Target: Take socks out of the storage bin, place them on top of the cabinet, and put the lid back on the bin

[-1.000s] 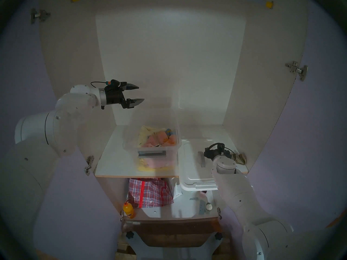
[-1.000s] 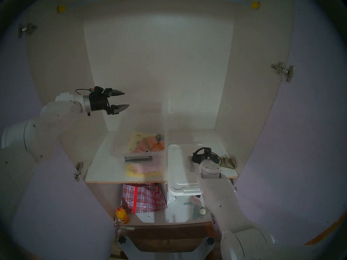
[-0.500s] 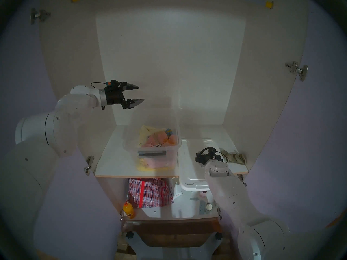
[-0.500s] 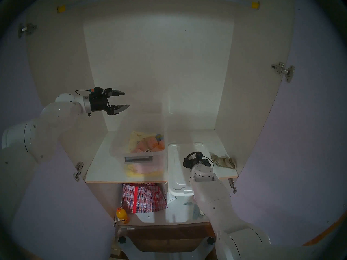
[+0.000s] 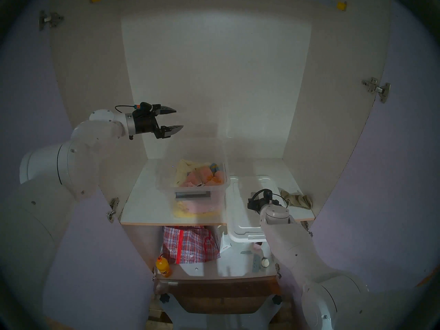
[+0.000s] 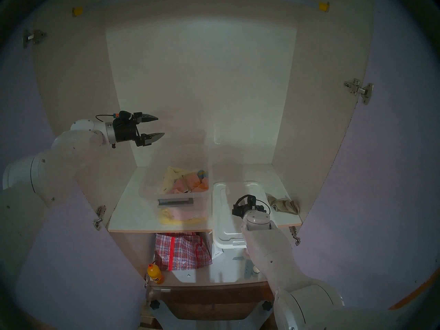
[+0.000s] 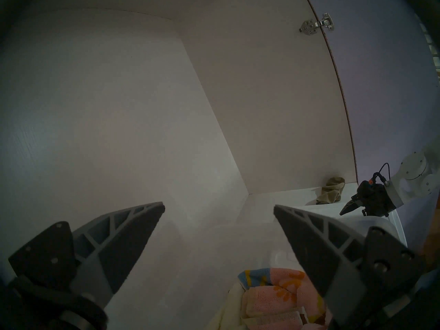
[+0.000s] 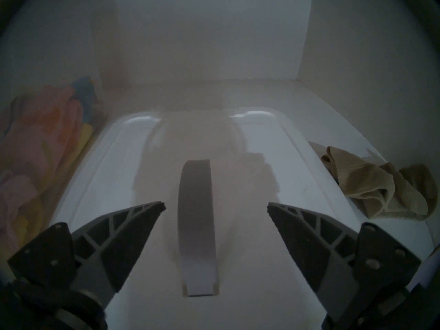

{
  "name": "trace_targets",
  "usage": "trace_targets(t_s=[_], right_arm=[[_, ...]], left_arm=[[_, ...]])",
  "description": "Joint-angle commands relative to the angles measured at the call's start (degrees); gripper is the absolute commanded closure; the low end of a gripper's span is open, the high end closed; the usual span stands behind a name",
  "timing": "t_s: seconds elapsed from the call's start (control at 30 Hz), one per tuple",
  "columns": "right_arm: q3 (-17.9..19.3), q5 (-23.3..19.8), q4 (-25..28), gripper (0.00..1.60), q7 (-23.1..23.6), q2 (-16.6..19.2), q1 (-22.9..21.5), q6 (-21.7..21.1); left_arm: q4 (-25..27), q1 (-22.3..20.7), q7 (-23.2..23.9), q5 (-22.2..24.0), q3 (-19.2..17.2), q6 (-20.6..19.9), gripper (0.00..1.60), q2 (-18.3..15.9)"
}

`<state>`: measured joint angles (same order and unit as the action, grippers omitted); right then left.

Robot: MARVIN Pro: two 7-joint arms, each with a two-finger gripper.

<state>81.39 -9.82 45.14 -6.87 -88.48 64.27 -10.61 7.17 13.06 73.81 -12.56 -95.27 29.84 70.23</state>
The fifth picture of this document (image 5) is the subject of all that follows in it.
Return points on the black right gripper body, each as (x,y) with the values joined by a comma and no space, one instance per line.
(263,200)

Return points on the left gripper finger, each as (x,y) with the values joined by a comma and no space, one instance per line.
(166,110)
(170,131)

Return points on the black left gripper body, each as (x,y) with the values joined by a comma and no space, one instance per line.
(146,121)

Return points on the olive brown socks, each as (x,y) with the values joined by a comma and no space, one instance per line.
(299,199)

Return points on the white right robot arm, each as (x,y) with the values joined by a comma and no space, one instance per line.
(295,250)

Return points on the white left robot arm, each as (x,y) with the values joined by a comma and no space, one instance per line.
(72,161)

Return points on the white plastic bin lid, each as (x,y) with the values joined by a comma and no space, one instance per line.
(240,216)

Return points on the steel cabinet door hinge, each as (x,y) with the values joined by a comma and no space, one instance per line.
(51,19)
(306,226)
(113,209)
(377,88)

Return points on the clear plastic storage bin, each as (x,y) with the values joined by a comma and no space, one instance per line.
(165,181)

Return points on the white cabinet shelf board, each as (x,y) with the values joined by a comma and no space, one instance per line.
(144,202)
(233,267)

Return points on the cream open wardrobe cabinet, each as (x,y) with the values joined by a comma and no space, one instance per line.
(86,51)

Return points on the lavender cabinet door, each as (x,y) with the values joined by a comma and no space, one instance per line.
(388,161)
(103,264)

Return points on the cream towel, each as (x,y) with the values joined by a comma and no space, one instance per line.
(182,173)

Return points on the blue yellow striped cloth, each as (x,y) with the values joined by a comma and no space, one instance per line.
(215,167)

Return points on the light pink cloth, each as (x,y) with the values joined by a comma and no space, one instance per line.
(202,206)

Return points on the small round white jar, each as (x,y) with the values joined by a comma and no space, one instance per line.
(265,262)

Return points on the grey blue flat pack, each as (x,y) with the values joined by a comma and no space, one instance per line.
(256,264)

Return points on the red plaid woven bag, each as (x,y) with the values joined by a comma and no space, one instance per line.
(192,245)

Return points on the black star knob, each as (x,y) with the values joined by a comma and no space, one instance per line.
(277,299)
(164,298)

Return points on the brown wooden panel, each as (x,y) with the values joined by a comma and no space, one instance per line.
(220,295)

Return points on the orange bottle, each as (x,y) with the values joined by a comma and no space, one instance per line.
(163,266)

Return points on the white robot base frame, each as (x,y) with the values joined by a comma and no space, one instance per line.
(172,315)

